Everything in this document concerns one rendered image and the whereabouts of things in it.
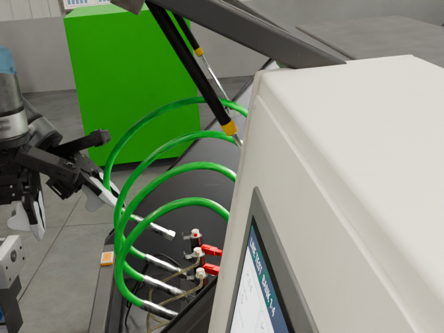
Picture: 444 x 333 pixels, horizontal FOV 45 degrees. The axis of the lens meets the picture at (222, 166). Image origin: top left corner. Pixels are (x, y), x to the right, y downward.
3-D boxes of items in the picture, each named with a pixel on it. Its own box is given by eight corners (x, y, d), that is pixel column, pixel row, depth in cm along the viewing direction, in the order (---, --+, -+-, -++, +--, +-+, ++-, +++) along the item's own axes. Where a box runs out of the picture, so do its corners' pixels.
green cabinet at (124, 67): (196, 131, 544) (182, -3, 495) (204, 162, 464) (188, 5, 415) (100, 143, 536) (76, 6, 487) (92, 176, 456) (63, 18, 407)
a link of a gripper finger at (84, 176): (104, 195, 116) (76, 166, 116) (109, 189, 115) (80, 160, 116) (94, 198, 111) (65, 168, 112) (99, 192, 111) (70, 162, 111)
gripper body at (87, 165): (79, 194, 121) (40, 157, 121) (104, 168, 119) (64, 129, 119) (65, 203, 114) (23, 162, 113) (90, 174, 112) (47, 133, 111)
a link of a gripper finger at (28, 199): (32, 217, 102) (22, 174, 99) (41, 215, 102) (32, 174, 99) (26, 228, 98) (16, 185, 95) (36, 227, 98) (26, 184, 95)
